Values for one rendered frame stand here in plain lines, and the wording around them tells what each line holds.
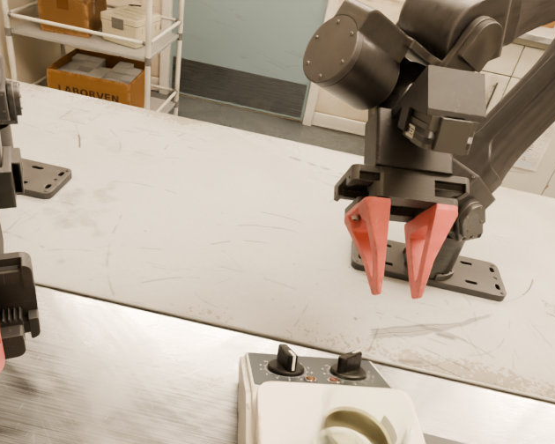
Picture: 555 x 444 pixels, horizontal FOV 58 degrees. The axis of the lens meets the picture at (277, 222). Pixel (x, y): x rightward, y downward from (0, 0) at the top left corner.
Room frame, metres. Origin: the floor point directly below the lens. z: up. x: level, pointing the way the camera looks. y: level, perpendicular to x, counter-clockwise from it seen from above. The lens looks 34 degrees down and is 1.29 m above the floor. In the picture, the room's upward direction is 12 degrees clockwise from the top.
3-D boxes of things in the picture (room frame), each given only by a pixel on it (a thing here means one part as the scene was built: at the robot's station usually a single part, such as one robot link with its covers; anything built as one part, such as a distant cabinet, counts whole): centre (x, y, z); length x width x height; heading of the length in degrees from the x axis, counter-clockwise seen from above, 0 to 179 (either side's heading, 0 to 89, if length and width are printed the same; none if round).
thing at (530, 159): (2.48, -1.16, 0.40); 0.24 x 0.01 x 0.30; 88
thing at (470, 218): (0.53, -0.20, 1.00); 0.09 x 0.06 x 0.06; 34
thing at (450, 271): (0.54, -0.20, 0.94); 0.20 x 0.07 x 0.08; 88
